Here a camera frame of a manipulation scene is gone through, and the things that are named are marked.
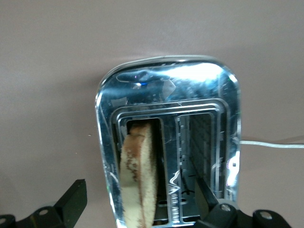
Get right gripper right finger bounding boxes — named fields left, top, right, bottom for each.
left=194, top=177, right=292, bottom=228

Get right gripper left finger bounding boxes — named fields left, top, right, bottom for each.
left=0, top=178, right=88, bottom=228

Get toast slice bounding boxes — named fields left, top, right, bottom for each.
left=120, top=122, right=159, bottom=228

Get chrome and beige toaster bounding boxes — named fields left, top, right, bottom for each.
left=95, top=55, right=242, bottom=228

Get table cover cloth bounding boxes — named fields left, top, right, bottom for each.
left=0, top=0, right=304, bottom=228

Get white toaster power cable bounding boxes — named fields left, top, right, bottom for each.
left=239, top=140, right=304, bottom=150

